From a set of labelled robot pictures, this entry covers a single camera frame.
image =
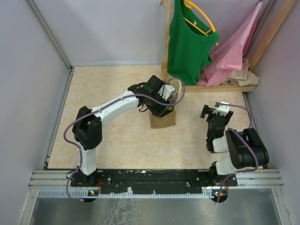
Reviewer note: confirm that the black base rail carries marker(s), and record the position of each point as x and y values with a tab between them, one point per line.
117	181

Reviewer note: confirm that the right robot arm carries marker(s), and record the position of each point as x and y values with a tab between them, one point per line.
245	148

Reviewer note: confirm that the pink garment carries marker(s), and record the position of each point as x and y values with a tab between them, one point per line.
231	54

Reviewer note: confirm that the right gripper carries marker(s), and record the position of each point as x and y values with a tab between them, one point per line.
207	110

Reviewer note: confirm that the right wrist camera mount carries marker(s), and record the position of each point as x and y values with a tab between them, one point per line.
222	108

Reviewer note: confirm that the green tank top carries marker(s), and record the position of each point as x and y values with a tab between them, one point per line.
189	50

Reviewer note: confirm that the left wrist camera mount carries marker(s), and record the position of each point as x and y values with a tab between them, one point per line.
168	93

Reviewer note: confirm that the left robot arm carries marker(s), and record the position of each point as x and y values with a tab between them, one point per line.
89	122

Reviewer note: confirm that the yellow clothes hanger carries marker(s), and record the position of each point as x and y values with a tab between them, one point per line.
197	18

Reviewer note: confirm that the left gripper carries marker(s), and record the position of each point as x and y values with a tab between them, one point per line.
159	111

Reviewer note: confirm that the aluminium frame rail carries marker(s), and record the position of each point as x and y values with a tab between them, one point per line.
57	184

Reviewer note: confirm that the wooden clothes rack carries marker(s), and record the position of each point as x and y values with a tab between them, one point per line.
270	19

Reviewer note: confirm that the beige crumpled cloth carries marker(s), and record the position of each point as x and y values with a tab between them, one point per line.
242	77

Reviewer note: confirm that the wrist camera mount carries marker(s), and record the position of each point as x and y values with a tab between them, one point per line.
222	108
168	93

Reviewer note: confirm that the brown canvas bag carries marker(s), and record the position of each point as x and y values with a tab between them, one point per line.
168	118

